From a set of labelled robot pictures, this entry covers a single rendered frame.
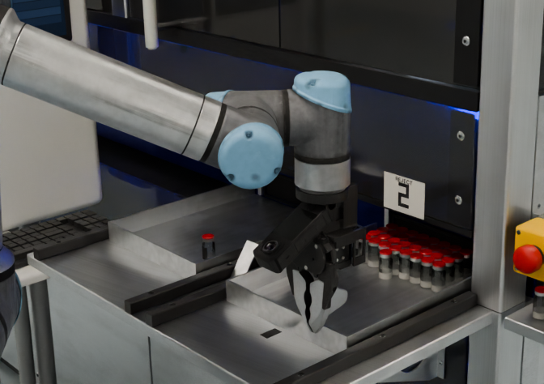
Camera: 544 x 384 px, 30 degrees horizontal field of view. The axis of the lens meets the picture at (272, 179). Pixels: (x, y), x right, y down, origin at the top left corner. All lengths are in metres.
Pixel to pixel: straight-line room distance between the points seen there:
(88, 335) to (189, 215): 0.78
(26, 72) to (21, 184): 0.99
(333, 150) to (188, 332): 0.37
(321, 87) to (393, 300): 0.42
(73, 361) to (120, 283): 1.10
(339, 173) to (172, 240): 0.56
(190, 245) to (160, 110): 0.66
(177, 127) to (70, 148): 1.03
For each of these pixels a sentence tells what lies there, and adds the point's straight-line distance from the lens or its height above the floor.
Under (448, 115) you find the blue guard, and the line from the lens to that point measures 1.52.
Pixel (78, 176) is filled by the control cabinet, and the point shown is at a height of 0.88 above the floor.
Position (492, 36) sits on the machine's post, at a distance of 1.45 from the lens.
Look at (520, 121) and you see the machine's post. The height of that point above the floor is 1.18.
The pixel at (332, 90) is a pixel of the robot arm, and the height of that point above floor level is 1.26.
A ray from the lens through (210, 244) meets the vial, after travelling 1.71.
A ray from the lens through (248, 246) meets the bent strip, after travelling 1.65.
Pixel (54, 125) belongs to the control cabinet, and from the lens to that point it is 2.15.
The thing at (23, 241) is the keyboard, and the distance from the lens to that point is 2.03.
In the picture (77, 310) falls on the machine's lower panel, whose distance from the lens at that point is 2.65.
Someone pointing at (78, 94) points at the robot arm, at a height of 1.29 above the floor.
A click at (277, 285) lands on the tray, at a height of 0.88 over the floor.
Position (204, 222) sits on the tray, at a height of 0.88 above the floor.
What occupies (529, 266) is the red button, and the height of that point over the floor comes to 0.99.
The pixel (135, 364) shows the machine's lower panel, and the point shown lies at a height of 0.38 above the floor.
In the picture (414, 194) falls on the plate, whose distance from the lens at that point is 1.60.
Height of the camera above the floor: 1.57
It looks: 19 degrees down
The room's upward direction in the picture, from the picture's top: 1 degrees counter-clockwise
